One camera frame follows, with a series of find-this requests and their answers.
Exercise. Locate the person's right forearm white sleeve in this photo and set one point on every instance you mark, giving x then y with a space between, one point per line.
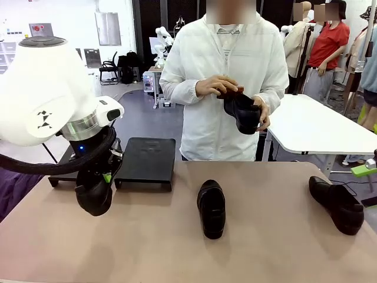
176 91

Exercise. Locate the black shoe stand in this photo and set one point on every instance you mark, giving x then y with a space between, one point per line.
147 159
63 174

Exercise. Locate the black office chair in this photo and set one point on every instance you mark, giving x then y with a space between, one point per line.
108 69

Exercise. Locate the mannequin in red shirt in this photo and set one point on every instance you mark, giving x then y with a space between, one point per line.
328 44

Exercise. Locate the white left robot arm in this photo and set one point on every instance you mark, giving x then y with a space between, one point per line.
44 88

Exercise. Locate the black slanted pole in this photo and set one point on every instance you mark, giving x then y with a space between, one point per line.
50 153

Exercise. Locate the small metal wall panel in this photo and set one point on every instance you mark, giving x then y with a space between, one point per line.
93 58

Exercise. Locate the person's left hand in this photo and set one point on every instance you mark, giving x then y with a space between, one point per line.
264 115

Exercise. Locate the light blue hanging garment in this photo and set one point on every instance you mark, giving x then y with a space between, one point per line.
371 67

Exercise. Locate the black backpack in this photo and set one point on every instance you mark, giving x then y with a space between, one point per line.
128 67

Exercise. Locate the white desk table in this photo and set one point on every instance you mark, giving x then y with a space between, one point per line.
309 126

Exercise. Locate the purple cloth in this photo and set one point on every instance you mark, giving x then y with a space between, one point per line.
14 191

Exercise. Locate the mannequin in beige dress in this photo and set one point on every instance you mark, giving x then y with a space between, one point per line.
355 53

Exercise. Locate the grey wall panel red sign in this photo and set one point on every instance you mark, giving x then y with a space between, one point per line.
41 29

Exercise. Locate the dark grey floor mat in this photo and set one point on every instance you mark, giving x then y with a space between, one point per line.
141 118

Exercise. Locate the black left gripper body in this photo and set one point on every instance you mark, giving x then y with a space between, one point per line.
84 148

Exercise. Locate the silver clothes rack pole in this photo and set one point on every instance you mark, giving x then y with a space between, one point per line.
365 50

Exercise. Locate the black leather loafer shoe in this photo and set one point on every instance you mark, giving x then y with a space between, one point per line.
335 204
94 197
212 209
243 113

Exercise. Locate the person in white jacket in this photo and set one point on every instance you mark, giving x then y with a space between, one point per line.
206 126

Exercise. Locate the computer case with lights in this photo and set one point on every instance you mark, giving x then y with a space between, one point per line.
149 82

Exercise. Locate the mannequin in beige coat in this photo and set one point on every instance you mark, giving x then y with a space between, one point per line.
296 50

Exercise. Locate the black camera tripod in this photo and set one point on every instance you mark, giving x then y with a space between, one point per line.
304 53

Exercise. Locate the black hat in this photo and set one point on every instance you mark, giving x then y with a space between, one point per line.
369 13

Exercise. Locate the person's right hand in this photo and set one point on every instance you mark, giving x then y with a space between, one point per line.
212 85

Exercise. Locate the small wooden desk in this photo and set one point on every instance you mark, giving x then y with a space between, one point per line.
156 69

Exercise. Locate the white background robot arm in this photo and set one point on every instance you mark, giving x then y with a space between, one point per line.
287 29
162 32

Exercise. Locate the person's left forearm white sleeve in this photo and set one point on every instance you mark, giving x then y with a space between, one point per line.
275 100

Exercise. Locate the tall metal wall panel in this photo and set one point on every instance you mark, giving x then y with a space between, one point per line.
108 29

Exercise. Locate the white drawer cabinet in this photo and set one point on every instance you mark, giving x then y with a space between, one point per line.
7 56

